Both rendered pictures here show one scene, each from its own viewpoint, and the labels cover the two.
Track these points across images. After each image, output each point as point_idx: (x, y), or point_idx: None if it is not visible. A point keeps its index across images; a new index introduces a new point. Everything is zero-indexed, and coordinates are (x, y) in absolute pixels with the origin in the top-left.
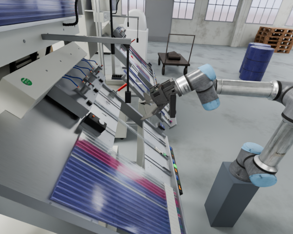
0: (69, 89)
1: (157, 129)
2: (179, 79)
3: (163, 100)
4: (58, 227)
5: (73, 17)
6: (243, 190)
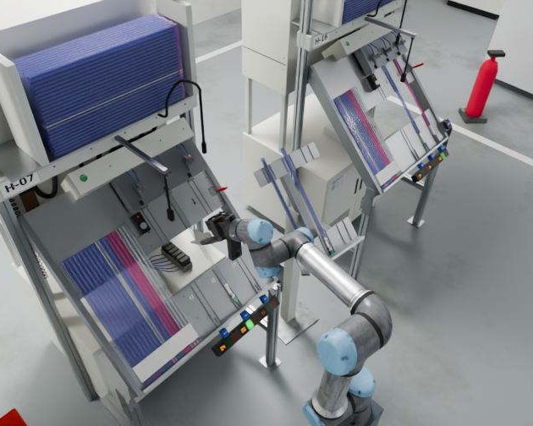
0: (127, 184)
1: None
2: (233, 221)
3: (217, 235)
4: (58, 282)
5: (168, 107)
6: None
